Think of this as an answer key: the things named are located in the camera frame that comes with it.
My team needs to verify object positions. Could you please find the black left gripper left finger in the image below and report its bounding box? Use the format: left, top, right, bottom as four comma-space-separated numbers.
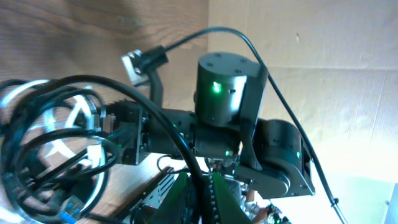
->
149, 172, 199, 224

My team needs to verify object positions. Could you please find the white cable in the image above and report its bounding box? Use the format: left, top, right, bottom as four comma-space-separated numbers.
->
0, 79, 106, 224

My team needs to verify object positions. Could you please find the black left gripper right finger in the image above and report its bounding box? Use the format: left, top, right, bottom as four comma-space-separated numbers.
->
205, 173, 252, 224

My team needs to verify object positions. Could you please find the cardboard panel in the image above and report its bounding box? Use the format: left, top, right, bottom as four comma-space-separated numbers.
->
209, 0, 397, 182

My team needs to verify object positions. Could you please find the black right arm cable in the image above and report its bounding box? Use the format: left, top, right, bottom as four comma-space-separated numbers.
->
136, 26, 349, 224

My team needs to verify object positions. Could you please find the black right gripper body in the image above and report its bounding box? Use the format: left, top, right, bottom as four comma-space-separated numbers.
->
101, 100, 147, 166

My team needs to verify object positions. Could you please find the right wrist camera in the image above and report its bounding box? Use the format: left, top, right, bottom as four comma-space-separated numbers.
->
121, 50, 149, 88

